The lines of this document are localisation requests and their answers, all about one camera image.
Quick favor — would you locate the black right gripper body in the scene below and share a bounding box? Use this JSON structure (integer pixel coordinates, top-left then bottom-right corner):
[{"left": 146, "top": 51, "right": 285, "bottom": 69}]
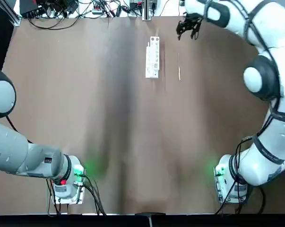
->
[{"left": 181, "top": 12, "right": 203, "bottom": 25}]

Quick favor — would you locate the white test tube rack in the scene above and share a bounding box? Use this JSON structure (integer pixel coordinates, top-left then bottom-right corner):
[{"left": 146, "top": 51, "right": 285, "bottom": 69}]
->
[{"left": 145, "top": 35, "right": 161, "bottom": 79}]

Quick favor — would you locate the black computer box red logo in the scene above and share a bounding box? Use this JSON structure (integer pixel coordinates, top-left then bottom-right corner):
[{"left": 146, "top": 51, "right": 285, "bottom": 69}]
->
[{"left": 19, "top": 0, "right": 46, "bottom": 17}]

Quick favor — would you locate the aluminium frame post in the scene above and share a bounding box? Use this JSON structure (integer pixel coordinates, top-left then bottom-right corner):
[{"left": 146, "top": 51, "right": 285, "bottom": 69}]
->
[
  {"left": 142, "top": 0, "right": 154, "bottom": 21},
  {"left": 4, "top": 0, "right": 22, "bottom": 27}
]

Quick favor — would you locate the black desk cable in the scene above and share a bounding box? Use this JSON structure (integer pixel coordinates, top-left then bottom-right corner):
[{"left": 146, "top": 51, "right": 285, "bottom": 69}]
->
[{"left": 28, "top": 15, "right": 80, "bottom": 30}]

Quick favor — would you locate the black base cable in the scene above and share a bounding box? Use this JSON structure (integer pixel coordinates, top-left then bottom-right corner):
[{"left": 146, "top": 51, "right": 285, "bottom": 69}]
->
[
  {"left": 247, "top": 184, "right": 267, "bottom": 215},
  {"left": 82, "top": 174, "right": 107, "bottom": 216}
]

